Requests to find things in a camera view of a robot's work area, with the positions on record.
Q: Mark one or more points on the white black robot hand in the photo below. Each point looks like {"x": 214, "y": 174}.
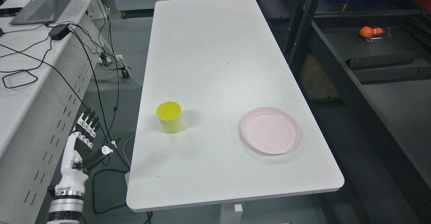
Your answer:
{"x": 79, "y": 156}

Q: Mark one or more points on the yellow plastic cup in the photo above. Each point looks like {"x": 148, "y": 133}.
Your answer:
{"x": 169, "y": 115}

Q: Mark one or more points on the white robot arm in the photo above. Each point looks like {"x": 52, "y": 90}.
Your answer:
{"x": 65, "y": 209}

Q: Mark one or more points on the dark grey metal shelf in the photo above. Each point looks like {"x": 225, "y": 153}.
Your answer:
{"x": 371, "y": 99}

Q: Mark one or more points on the orange toy on shelf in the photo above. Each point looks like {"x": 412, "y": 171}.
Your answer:
{"x": 369, "y": 32}

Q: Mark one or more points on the white side desk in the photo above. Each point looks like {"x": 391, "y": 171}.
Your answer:
{"x": 42, "y": 83}

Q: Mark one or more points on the white power strip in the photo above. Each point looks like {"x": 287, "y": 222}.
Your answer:
{"x": 106, "y": 60}

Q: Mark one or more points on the black power adapter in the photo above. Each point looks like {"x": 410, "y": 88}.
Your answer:
{"x": 59, "y": 32}

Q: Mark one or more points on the grey laptop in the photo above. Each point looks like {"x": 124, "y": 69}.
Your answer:
{"x": 40, "y": 12}

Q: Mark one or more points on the white table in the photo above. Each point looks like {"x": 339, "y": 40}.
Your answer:
{"x": 218, "y": 60}

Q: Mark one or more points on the pink plastic plate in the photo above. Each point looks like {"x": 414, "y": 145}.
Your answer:
{"x": 270, "y": 130}

